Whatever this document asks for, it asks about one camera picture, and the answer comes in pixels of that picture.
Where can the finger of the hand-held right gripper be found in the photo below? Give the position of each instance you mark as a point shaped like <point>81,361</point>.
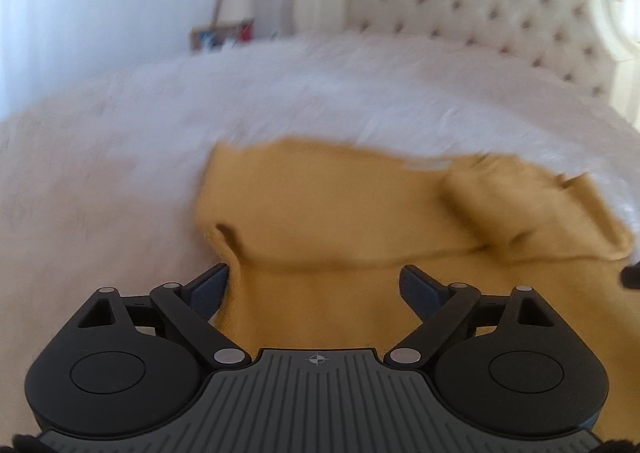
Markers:
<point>631,277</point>

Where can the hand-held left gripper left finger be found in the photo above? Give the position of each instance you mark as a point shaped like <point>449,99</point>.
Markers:
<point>211,284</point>

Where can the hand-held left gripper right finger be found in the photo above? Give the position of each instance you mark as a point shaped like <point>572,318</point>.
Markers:
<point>419,289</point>

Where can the yellow knit sweater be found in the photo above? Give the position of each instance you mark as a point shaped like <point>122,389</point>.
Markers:
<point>325,213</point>

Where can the white bed cover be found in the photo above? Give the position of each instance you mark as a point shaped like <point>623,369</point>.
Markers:
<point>150,133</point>

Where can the colourful printed box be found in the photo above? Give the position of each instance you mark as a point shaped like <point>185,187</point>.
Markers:
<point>222,37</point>

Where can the white table lamp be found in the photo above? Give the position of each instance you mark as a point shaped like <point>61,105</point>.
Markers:
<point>235,0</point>

